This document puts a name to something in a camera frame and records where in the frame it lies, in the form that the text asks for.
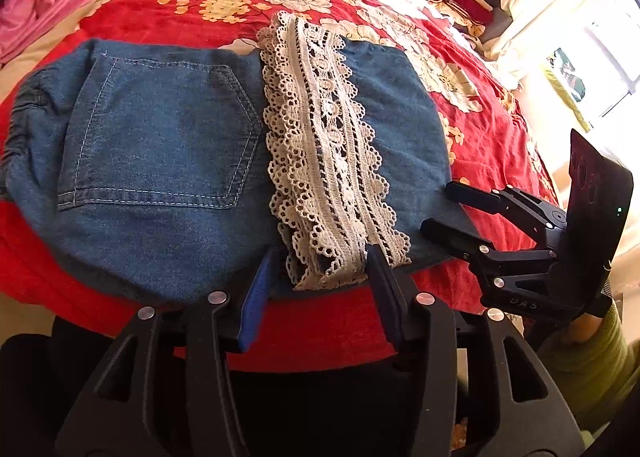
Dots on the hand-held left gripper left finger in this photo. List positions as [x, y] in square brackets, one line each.
[257, 297]

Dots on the person's right forearm green sleeve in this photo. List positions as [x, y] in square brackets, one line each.
[590, 372]

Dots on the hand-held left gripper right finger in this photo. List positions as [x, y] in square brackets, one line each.
[387, 297]

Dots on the red floral blanket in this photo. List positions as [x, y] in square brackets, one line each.
[325, 332]

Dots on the person's dark clothing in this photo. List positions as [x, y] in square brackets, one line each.
[325, 412]

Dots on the green yellow printed cloth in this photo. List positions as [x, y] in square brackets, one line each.
[567, 82]

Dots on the blue denim pants lace trim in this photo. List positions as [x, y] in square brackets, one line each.
[165, 162]

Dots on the beige bed sheet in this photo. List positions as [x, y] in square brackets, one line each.
[30, 67]

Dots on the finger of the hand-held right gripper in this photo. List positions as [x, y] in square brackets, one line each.
[470, 194]
[450, 234]

